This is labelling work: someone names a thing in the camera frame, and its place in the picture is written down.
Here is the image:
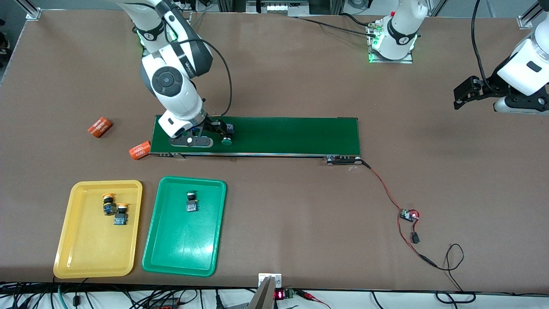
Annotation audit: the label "orange 4680 battery cylinder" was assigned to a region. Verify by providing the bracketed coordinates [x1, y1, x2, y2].
[129, 140, 151, 161]
[87, 116, 113, 138]

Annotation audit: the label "green plastic tray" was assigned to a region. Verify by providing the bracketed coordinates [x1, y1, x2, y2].
[142, 176, 227, 277]

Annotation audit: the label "metal rack with light strip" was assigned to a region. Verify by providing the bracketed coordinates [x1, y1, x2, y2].
[246, 0, 310, 17]

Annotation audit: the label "yellow plastic tray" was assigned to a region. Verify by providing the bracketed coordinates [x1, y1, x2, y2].
[53, 180, 143, 279]

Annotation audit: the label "grey camera post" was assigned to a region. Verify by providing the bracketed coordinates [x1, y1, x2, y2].
[248, 276, 277, 309]

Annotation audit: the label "red black power lead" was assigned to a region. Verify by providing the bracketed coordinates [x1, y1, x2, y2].
[397, 219, 439, 269]

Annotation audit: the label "red black twisted cable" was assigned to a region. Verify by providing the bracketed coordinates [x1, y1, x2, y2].
[362, 160, 406, 212]

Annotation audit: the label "aluminium frame profile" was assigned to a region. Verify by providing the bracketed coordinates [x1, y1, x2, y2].
[518, 3, 539, 30]
[19, 0, 42, 21]

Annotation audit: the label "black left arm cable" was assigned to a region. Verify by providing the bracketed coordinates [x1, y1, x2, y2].
[471, 0, 502, 93]

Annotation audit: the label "green belt conveyor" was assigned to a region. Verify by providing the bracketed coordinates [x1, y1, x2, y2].
[149, 115, 363, 167]

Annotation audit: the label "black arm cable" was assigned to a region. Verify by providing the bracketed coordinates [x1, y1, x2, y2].
[169, 38, 233, 117]
[471, 0, 502, 93]

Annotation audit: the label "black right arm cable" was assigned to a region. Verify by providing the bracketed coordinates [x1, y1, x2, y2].
[169, 38, 233, 117]

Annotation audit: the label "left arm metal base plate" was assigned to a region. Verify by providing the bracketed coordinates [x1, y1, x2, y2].
[368, 19, 414, 64]

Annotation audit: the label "white metal bracket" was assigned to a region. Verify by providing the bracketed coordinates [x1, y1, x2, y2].
[258, 273, 283, 289]

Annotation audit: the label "yellow push button switch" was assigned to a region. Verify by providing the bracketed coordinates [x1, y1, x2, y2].
[113, 203, 130, 226]
[102, 194, 118, 216]

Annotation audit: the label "tangled black cable bundle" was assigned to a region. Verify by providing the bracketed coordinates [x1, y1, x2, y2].
[0, 281, 258, 309]

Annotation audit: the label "thin black looped cable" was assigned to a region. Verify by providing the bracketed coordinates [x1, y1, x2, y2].
[434, 243, 477, 304]

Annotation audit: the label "red clip leads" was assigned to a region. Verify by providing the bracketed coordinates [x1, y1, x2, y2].
[296, 290, 333, 309]

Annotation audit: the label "black base supply cable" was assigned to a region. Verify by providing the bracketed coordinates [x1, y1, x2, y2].
[288, 12, 380, 38]

